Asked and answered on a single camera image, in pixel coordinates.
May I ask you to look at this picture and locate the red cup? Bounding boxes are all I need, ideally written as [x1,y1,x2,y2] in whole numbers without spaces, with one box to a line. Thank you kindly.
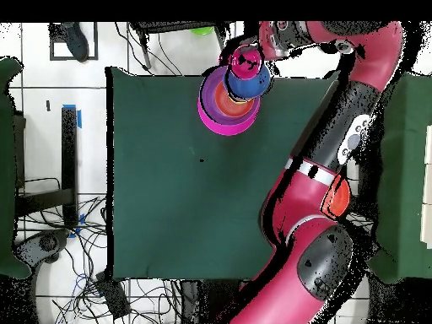
[227,45,265,81]

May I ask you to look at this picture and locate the blue bowl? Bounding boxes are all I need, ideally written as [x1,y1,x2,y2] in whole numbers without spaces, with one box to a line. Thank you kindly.
[222,63,273,103]

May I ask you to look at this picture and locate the green bowl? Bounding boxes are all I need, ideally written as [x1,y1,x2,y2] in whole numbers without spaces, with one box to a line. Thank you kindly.
[190,25,215,37]

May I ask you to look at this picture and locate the small orange bowl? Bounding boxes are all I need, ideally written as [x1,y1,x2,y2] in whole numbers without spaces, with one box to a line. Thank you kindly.
[214,80,257,119]

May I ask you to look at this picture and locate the purple bowl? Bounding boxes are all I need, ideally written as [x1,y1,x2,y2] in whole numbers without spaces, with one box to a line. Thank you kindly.
[198,65,262,125]

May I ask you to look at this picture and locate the pink bowl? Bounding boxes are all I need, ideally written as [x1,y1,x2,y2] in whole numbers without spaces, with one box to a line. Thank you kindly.
[197,97,262,137]

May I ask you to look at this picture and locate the black metal stool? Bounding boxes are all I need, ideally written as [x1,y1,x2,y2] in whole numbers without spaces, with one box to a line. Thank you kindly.
[128,20,235,71]

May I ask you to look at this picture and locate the dark green tablecloth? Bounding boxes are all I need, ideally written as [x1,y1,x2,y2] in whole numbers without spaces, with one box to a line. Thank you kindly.
[105,66,342,282]

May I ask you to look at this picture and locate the large orange bowl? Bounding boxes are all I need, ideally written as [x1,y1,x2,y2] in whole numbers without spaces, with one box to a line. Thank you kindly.
[320,173,353,221]

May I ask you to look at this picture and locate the person's foot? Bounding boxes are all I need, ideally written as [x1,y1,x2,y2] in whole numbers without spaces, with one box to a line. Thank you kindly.
[61,21,90,64]

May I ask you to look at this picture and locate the green side table cloth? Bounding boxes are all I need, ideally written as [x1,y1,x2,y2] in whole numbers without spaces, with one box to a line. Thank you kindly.
[366,72,432,285]
[0,56,32,280]

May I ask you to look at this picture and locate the blue tape strip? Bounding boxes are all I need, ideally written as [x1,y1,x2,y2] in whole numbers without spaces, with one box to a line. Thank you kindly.
[62,103,83,129]

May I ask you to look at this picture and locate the white boxes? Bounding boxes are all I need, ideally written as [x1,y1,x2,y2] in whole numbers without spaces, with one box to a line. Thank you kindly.
[419,123,432,251]

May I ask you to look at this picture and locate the black cross beam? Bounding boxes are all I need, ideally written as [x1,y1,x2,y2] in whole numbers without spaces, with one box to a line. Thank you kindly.
[14,187,74,217]

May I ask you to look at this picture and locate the black power brick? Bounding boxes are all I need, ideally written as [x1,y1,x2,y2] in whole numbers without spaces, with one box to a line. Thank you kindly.
[94,269,132,321]

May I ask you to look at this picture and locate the black upright post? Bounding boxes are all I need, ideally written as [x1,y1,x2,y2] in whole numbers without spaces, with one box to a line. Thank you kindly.
[61,105,79,228]

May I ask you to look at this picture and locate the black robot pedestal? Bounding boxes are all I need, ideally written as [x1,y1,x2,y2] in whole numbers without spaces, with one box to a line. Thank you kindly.
[180,279,244,324]

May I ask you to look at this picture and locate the black pedestal foot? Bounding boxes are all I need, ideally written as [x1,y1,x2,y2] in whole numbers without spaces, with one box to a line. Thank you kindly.
[13,228,73,269]

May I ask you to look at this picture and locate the cable bundle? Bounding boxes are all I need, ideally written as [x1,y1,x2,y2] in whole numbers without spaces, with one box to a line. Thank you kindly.
[14,176,114,324]

